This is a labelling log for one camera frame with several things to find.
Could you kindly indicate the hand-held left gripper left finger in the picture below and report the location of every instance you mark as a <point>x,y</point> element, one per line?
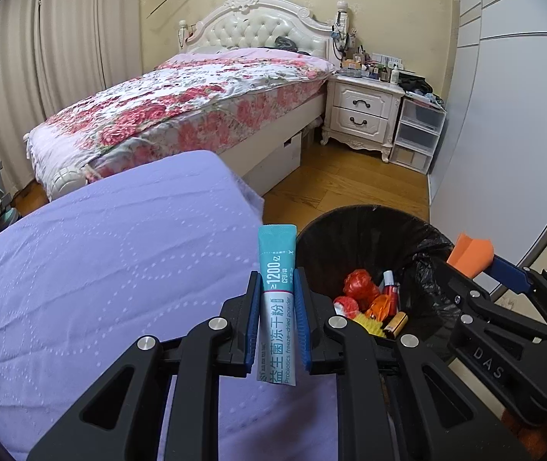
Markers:
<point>253,317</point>

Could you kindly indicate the trash bin with black bag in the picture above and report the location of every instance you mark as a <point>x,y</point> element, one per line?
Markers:
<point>350,235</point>

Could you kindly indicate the white bed frame with headboard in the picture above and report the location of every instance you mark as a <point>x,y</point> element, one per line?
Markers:
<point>264,26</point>

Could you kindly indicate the orange paper piece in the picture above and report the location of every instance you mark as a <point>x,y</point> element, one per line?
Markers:
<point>470,252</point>

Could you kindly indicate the small red white tube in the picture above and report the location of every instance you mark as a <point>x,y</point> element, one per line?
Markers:
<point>389,288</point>

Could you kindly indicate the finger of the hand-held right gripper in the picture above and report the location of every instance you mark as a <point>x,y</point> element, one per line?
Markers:
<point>511,271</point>
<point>475,302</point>

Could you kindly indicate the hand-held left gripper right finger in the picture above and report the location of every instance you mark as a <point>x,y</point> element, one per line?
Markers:
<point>303,326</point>

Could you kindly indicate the beige curtain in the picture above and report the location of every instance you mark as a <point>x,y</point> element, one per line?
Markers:
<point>52,57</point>

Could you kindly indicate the red foam fruit net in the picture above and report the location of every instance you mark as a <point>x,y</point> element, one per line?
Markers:
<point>345,306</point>

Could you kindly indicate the wall socket strip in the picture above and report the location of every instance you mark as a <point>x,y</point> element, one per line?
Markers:
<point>388,60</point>

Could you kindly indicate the white nightstand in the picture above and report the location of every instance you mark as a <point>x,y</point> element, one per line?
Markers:
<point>362,110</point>

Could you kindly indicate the floral quilt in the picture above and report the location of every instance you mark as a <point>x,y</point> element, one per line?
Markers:
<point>182,105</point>

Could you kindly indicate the clear plastic drawer unit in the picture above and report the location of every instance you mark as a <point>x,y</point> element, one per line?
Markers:
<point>417,134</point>

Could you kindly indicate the white bottle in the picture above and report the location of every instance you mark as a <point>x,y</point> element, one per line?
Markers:
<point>394,76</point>

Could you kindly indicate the white wardrobe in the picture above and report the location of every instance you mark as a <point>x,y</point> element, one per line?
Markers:
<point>509,129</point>

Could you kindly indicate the teal white powder sachet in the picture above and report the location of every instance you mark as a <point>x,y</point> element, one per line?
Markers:
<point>277,307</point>

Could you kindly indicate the dark garment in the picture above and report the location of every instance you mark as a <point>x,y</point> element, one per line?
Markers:
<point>285,42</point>

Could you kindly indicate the pile of dark clothes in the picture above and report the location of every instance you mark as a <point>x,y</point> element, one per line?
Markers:
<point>420,86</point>

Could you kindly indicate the red plastic bag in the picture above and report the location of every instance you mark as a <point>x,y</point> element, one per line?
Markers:
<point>361,285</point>

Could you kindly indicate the orange wrapper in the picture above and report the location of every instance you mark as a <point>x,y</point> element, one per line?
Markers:
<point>379,307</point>

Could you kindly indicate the yellow foam fruit net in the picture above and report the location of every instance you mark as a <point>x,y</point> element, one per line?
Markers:
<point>372,325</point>

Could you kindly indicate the white cardboard box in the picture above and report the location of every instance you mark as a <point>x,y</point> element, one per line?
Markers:
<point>276,158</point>

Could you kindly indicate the purple table cloth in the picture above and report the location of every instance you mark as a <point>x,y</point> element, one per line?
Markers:
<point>110,273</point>

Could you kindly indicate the cluster of small bottles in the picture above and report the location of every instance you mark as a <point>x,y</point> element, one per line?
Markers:
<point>362,63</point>

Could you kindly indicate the gold battery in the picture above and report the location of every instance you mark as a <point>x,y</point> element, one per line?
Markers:
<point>396,324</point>

